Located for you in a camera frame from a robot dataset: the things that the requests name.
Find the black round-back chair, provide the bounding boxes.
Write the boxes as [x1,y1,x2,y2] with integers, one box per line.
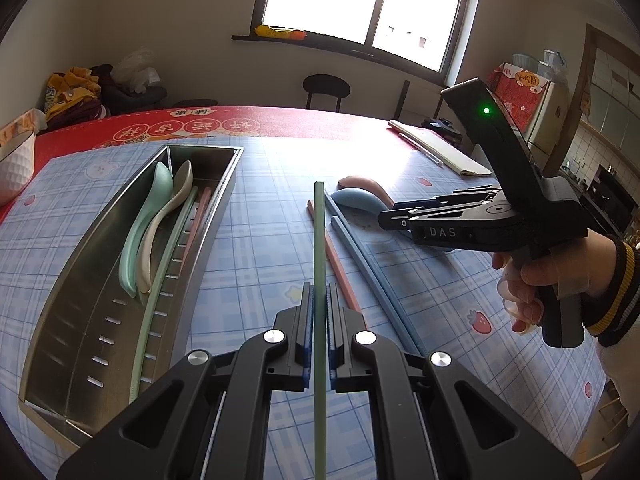
[302,74,352,113]

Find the black kitchen appliance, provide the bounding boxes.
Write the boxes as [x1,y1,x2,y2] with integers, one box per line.
[582,165,633,233]

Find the clear plastic containers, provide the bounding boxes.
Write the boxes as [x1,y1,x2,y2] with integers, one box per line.
[510,49,568,83]

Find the beige spoon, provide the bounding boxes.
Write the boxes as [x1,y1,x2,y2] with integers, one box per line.
[136,160,195,295]

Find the wooden stool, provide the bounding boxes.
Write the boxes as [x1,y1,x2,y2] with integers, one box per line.
[597,380,632,443]

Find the yellow packet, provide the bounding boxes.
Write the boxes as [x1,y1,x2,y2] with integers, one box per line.
[255,25,308,42]

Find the blue plaid bear mat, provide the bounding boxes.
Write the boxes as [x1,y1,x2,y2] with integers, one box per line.
[0,135,608,480]

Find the clear plastic bag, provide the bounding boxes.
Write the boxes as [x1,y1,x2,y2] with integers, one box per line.
[111,47,161,93]

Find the orange floral tissue pack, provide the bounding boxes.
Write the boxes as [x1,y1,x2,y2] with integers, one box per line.
[0,107,48,153]

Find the pink chopstick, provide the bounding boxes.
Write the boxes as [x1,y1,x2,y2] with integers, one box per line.
[177,186,213,271]
[306,200,362,313]

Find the wooden door frame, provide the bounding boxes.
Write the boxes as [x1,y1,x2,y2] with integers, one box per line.
[555,22,640,171]

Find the clear pen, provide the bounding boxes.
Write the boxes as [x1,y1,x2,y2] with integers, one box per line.
[397,132,445,167]

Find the pink spoon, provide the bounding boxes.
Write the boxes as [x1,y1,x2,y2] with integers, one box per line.
[337,174,396,208]

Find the red printed tablecloth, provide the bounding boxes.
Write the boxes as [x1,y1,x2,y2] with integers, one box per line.
[0,105,476,226]

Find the person's right forearm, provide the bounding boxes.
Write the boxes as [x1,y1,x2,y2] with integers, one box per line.
[584,237,640,411]

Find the green chopstick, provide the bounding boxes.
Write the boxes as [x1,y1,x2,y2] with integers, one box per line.
[313,181,330,480]
[129,186,199,406]

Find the green spoon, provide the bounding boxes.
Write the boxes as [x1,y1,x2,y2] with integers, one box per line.
[118,161,174,298]

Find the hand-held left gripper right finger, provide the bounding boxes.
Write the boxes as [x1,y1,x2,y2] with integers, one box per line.
[326,282,583,480]

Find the yellow and maroon clothes pile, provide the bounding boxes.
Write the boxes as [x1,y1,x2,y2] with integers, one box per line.
[45,66,108,128]

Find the black pouch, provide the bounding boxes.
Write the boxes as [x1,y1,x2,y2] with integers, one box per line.
[421,117,466,143]

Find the blue spoon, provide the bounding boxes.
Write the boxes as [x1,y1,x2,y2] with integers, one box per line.
[331,187,396,218]

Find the beige notebook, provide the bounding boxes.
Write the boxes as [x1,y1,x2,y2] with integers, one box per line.
[387,120,493,178]

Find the white textured bowl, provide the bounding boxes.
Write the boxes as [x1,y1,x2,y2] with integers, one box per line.
[0,132,37,206]

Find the stainless steel utensil tray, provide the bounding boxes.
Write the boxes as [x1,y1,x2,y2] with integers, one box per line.
[17,142,246,448]

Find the dark grey bag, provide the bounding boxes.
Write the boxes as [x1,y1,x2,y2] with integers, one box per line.
[92,64,168,113]

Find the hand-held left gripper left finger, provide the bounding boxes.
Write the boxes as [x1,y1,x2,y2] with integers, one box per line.
[56,282,313,480]

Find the white refrigerator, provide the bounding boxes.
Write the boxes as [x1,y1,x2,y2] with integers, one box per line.
[520,80,573,156]

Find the person's right hand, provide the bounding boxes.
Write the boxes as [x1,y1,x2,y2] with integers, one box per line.
[491,230,623,336]

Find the red gift bag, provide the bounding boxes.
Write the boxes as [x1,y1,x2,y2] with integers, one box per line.
[487,62,548,131]

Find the blue chopstick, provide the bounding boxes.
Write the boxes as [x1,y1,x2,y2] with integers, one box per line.
[331,216,423,358]
[324,191,431,356]

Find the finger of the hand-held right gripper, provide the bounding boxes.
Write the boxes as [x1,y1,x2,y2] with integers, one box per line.
[392,186,502,213]
[377,209,482,233]

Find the dark wooden chair frame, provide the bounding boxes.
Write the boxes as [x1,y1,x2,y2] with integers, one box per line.
[393,80,448,121]

